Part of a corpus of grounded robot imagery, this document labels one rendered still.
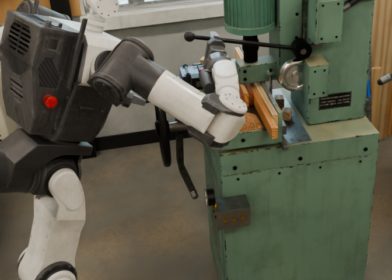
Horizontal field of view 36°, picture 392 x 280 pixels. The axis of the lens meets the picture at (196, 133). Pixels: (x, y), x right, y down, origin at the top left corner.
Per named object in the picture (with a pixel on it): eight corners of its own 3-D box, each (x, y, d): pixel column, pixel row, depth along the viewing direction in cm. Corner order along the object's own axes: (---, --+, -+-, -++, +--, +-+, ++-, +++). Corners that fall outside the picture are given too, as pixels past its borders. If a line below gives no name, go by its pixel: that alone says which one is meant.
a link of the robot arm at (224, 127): (247, 89, 165) (256, 123, 148) (229, 118, 169) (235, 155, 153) (214, 73, 162) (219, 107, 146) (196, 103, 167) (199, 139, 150)
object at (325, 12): (307, 35, 200) (308, -8, 193) (333, 32, 201) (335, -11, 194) (315, 45, 193) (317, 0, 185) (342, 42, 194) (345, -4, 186)
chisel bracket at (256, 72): (235, 80, 221) (234, 59, 216) (272, 75, 222) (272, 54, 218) (240, 88, 214) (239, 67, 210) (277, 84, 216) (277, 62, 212)
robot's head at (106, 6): (91, 23, 159) (99, -10, 157) (79, 16, 167) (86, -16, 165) (113, 28, 163) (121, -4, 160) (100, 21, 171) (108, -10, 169)
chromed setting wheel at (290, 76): (277, 91, 209) (277, 58, 203) (311, 86, 210) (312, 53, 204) (279, 95, 207) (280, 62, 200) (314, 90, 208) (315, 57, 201)
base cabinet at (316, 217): (209, 247, 284) (199, 116, 248) (327, 228, 290) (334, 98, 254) (228, 319, 246) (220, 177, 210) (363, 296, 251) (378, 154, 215)
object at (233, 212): (213, 216, 218) (212, 199, 214) (245, 211, 219) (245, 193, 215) (217, 231, 211) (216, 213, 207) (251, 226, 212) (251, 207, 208)
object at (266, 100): (234, 58, 250) (234, 46, 248) (239, 58, 251) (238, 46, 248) (272, 128, 199) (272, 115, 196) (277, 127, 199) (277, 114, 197)
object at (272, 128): (236, 72, 239) (236, 62, 237) (241, 70, 239) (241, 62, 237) (271, 139, 193) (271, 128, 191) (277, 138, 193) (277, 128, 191)
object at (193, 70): (179, 76, 224) (178, 63, 221) (208, 73, 225) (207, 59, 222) (184, 92, 213) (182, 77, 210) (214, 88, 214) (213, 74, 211)
